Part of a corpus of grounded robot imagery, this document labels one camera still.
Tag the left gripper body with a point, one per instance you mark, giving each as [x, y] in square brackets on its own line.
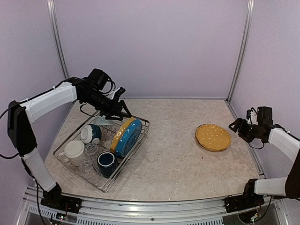
[107, 108]

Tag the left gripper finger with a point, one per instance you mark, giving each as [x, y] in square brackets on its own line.
[119, 117]
[124, 109]

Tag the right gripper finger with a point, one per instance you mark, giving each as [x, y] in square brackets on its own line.
[237, 123]
[235, 129]

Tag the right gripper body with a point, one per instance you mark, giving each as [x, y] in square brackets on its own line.
[248, 133]

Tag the yellow dotted plate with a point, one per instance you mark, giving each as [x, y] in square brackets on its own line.
[119, 134]
[211, 131]

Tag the cream bird plate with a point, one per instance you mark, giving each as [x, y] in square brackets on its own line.
[214, 145]

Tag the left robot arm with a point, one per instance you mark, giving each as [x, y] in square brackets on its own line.
[97, 89]

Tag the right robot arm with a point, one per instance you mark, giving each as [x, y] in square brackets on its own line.
[259, 125]

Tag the light striped bowl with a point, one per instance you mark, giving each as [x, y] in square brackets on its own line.
[101, 121]

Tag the dark teal striped bowl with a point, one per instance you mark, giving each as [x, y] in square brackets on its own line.
[91, 134]

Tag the blue dotted plate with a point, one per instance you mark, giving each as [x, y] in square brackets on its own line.
[129, 138]

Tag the clear glass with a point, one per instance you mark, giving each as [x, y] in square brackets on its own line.
[91, 151]
[85, 166]

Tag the dark blue mug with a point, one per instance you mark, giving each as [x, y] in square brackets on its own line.
[107, 163]

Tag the white cup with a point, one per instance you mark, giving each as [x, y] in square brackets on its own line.
[73, 152]

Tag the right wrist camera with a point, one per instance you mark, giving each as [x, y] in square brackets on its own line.
[251, 116]

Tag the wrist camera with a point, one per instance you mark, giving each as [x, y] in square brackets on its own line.
[116, 93]
[251, 116]

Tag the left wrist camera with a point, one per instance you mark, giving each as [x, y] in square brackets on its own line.
[116, 93]

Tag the wire dish rack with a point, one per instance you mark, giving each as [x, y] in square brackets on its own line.
[99, 150]

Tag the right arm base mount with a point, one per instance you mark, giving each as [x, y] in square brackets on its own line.
[240, 202]

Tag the aluminium front rail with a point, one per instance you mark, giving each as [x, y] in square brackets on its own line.
[97, 211]

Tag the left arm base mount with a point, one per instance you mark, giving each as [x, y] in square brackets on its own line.
[63, 203]

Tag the left aluminium post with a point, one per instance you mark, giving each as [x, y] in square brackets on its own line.
[56, 37]

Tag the aluminium post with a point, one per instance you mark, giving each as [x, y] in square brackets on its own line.
[56, 37]
[242, 50]

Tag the right aluminium post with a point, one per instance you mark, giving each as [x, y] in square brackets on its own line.
[242, 50]

